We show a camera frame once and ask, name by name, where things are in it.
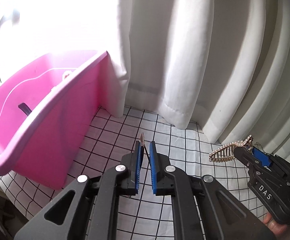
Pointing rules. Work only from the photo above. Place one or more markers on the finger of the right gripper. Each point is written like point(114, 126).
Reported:
point(245, 157)
point(265, 159)

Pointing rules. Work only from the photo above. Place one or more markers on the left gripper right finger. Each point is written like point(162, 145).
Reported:
point(202, 207)

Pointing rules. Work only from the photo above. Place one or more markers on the pearl hair claw clip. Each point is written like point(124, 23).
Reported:
point(225, 152)

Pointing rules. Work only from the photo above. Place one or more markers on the black hair clip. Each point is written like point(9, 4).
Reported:
point(144, 151)

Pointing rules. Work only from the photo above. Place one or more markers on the right hand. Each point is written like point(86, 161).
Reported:
point(275, 227)

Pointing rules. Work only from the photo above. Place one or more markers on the white black grid cloth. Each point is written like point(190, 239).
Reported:
point(144, 215)

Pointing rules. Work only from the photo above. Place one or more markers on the white curtain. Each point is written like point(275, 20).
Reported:
point(222, 63)

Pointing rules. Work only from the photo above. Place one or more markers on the pink plastic tub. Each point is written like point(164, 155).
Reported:
point(63, 98)

